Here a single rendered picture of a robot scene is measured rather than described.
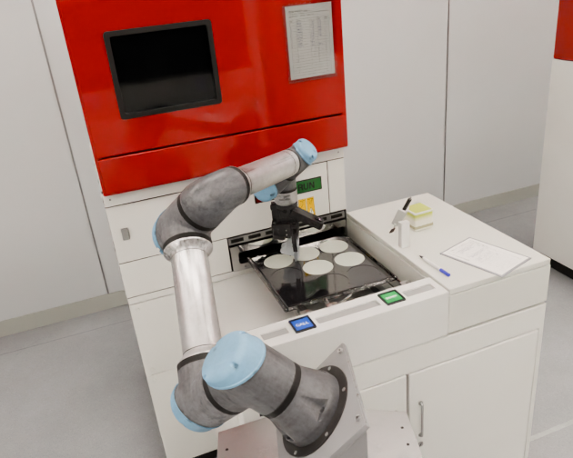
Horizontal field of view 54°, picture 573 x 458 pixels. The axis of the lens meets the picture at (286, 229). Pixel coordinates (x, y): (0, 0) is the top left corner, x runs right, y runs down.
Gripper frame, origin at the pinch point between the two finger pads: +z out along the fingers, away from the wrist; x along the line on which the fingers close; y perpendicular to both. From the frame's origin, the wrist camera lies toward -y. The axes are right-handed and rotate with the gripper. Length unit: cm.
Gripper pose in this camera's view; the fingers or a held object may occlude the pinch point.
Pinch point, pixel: (297, 257)
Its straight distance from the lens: 188.7
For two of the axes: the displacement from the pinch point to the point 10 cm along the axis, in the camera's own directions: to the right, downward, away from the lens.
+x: -1.0, 4.3, -9.0
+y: -9.9, 0.4, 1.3
